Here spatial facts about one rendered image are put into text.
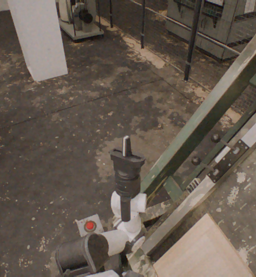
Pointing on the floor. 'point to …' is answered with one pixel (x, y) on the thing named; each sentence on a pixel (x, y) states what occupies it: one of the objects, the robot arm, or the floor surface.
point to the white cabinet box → (39, 37)
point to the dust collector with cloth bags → (79, 18)
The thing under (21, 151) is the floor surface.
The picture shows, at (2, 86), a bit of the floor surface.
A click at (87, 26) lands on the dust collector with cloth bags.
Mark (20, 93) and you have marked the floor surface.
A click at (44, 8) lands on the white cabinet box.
